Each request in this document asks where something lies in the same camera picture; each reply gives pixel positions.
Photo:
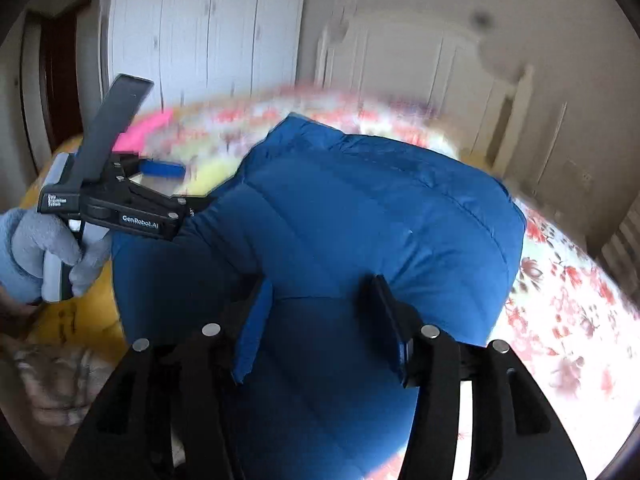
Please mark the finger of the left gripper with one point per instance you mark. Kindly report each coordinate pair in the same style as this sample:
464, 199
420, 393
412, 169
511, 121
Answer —
157, 169

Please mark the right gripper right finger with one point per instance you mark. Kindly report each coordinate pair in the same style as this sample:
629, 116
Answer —
515, 431

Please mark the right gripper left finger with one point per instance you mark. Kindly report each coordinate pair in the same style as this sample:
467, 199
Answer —
167, 411

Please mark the blue quilted down jacket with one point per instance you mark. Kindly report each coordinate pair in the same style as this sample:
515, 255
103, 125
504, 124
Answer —
317, 211

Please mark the grey gloved left hand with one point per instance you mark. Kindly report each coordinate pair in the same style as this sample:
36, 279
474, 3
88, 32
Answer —
27, 236

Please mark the floral bed sheet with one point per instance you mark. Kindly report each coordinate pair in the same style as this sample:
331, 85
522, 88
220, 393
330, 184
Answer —
571, 325

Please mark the white wardrobe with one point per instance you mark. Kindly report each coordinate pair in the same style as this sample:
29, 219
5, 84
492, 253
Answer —
195, 49

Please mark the dark wooden door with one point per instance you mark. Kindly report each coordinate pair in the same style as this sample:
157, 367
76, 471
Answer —
50, 101

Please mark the white wooden headboard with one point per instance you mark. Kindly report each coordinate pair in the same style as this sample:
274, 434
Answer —
417, 58

